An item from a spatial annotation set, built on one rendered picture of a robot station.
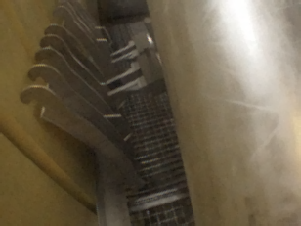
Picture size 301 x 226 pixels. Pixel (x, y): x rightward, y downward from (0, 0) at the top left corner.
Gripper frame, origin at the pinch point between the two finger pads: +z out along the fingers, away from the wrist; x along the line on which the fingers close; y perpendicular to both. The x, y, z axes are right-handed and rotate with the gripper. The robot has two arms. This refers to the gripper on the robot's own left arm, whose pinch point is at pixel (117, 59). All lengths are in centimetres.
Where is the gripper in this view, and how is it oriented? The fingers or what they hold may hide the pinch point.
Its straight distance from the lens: 77.4
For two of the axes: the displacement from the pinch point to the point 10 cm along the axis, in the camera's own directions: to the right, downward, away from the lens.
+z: -9.2, 3.9, 0.8
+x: -2.4, -7.0, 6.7
